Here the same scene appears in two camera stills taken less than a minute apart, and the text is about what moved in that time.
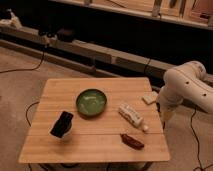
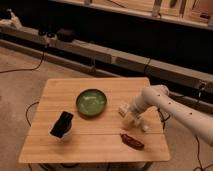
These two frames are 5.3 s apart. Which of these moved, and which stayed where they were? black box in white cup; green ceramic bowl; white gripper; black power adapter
Moved: white gripper
Stayed: black power adapter; black box in white cup; green ceramic bowl
